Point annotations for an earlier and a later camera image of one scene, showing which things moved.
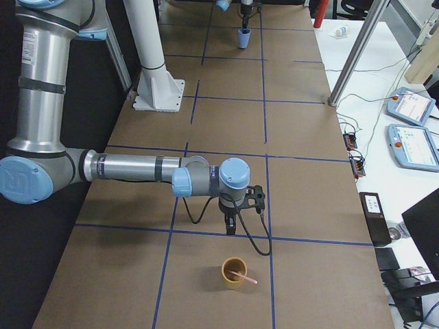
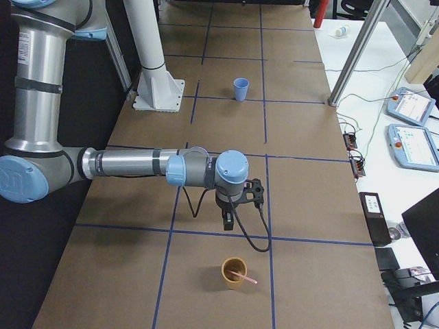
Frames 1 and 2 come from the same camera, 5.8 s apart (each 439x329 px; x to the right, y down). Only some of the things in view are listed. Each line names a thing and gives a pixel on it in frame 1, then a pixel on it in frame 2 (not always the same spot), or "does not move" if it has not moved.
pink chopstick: x=245 y=277 does not move
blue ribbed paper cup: x=243 y=38 → x=241 y=85
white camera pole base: x=157 y=91 does not move
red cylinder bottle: x=320 y=14 does not move
